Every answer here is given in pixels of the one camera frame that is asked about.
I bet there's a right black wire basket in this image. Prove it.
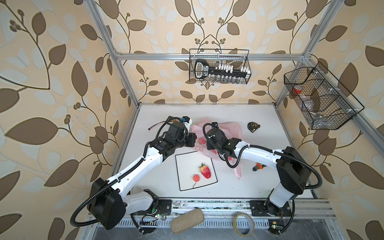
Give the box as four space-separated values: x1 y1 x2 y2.
284 62 365 130

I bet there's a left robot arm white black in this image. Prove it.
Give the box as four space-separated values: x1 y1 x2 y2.
70 116 197 230

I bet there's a clear tape roll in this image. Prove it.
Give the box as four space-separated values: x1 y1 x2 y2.
232 213 255 237

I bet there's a red-capped item in basket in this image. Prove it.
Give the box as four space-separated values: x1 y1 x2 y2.
292 85 303 96

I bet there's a red fake strawberry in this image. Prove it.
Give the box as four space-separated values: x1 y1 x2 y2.
200 164 212 179

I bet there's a back black wire basket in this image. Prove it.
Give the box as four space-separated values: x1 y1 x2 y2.
189 48 252 85

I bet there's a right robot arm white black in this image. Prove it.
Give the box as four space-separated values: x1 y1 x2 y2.
203 122 323 236

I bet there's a pink plastic fruit-print bag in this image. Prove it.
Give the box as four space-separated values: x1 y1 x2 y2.
190 118 243 161

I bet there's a black tape measure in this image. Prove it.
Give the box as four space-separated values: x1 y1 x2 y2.
247 122 261 133

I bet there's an orange black screwdriver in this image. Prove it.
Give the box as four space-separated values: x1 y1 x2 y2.
253 163 266 172

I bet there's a small red fake cherry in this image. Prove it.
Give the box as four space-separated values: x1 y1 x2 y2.
193 175 201 189

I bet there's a black tool set in basket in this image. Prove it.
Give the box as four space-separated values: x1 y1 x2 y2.
192 59 251 80

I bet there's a black wire basket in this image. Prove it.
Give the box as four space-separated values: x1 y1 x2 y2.
284 62 365 130
189 48 252 85

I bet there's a beige sponge block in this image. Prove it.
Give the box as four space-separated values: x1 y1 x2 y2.
171 209 205 234

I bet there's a white mat with black border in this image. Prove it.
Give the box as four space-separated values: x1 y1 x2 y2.
176 152 218 192

